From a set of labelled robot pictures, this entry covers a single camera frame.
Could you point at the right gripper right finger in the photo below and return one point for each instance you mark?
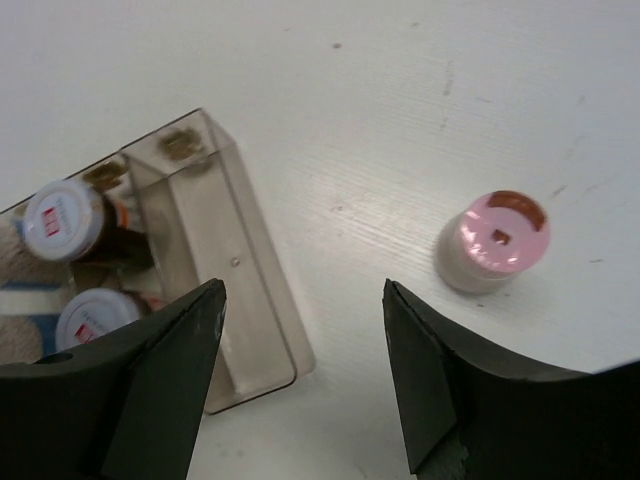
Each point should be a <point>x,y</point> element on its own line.
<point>472,409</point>

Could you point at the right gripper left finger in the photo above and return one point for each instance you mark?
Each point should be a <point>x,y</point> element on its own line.
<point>127,405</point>

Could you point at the brown spice jar red label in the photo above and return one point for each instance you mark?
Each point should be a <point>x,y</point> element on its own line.
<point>95,313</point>

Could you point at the pink cap spice bottle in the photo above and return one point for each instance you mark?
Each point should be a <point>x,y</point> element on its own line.
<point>496,238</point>

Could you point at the clear plastic organizer tray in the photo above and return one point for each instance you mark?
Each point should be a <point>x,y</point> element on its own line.
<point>188,180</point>

